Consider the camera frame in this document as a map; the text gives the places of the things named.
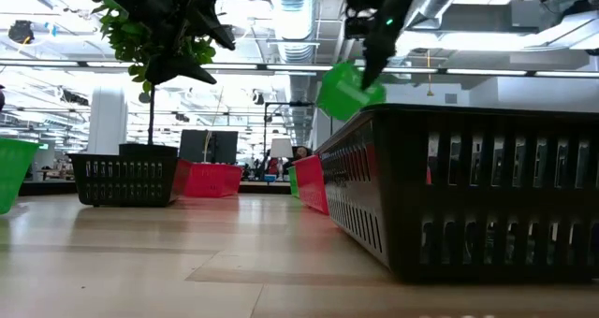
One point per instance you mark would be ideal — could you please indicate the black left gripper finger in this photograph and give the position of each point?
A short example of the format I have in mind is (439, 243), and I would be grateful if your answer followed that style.
(173, 67)
(210, 23)

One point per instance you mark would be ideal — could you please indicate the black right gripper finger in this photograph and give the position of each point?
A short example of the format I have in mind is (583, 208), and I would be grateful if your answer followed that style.
(381, 47)

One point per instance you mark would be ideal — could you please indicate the black plastic slotted basket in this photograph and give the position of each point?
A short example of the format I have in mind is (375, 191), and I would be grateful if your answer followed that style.
(402, 192)
(121, 196)

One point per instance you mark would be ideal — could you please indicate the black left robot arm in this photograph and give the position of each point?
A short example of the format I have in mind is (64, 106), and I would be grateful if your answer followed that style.
(1, 98)

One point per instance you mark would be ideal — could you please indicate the ceiling light strip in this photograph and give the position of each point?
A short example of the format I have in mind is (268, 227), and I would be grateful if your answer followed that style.
(299, 67)
(412, 70)
(37, 63)
(234, 66)
(486, 72)
(566, 74)

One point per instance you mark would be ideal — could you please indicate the green leafy indoor tree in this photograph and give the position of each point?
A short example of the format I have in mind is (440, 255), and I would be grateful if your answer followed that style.
(121, 37)

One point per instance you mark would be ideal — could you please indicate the yellow hanging pendant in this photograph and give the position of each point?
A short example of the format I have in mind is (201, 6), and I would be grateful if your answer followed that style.
(429, 92)

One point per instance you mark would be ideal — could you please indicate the dark computer monitor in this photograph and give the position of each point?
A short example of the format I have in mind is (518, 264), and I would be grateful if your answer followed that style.
(192, 145)

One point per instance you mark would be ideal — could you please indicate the white round column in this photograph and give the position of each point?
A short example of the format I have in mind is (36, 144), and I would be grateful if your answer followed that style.
(107, 121)

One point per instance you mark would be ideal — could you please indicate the black plant pot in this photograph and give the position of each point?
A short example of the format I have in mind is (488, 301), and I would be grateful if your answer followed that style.
(147, 149)

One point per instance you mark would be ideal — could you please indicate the white thin rod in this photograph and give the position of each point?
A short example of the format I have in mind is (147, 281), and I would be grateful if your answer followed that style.
(206, 149)

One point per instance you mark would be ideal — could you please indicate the black ceiling fixture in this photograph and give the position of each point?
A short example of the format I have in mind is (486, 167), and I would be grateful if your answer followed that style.
(21, 32)

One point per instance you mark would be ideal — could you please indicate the seated person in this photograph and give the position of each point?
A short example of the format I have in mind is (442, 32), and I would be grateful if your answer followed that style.
(302, 152)

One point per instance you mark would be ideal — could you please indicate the white shade table lamp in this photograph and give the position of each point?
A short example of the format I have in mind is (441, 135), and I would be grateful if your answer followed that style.
(281, 148)

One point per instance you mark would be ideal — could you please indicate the small blue object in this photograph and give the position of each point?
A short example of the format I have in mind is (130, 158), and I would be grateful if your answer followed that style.
(270, 178)

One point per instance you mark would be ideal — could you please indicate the green exit sign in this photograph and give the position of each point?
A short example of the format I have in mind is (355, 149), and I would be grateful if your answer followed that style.
(44, 146)

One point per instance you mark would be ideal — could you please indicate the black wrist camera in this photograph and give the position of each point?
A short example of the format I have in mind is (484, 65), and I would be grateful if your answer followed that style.
(356, 28)

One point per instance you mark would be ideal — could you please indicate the silver ribbed ceiling duct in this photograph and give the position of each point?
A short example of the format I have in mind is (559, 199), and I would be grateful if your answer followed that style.
(292, 9)

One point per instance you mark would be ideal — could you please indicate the grey wall vent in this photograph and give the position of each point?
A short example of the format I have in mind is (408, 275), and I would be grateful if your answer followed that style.
(450, 98)

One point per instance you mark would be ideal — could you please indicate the black metal frame stand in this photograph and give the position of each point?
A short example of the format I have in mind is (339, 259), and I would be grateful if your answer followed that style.
(290, 104)

